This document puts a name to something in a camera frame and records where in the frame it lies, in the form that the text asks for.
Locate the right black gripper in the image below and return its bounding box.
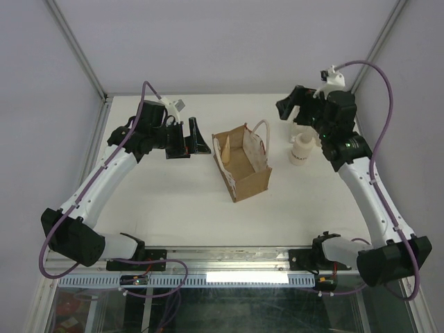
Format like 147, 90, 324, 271
275, 85, 332, 139

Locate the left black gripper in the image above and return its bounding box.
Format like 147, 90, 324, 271
151, 117, 211, 160

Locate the clear square bottle dark cap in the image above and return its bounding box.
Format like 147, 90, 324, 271
289, 122, 313, 144

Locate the white cream jar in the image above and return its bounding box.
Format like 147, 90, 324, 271
289, 132, 315, 166

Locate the beige sachet packet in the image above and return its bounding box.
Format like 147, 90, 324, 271
221, 135, 230, 166

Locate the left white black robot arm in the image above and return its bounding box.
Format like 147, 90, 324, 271
41, 101, 211, 270

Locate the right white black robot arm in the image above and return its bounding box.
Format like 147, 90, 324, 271
276, 85, 432, 287

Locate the brown canvas tote bag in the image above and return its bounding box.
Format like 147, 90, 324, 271
212, 119, 272, 203

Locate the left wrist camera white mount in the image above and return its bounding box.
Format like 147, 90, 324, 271
159, 97, 185, 123

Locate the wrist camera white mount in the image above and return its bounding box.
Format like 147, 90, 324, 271
159, 97, 185, 123
313, 65, 345, 99

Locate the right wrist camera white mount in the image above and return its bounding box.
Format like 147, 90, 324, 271
313, 65, 345, 99

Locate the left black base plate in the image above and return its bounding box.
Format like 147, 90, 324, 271
106, 248, 167, 273

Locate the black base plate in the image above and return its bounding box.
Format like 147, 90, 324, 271
106, 248, 167, 273
288, 248, 351, 273

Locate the aluminium rail frame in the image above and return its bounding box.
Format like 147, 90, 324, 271
44, 246, 311, 275

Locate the grey slotted cable duct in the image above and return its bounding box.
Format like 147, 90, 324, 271
58, 271, 315, 289

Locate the left aluminium corner post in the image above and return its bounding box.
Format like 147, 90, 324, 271
43, 0, 108, 103

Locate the aluminium corner post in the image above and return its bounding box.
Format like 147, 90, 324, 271
350, 0, 410, 94
43, 0, 108, 103

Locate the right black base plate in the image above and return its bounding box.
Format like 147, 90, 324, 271
288, 248, 351, 273

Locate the right aluminium corner post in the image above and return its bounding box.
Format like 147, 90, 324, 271
350, 0, 410, 94

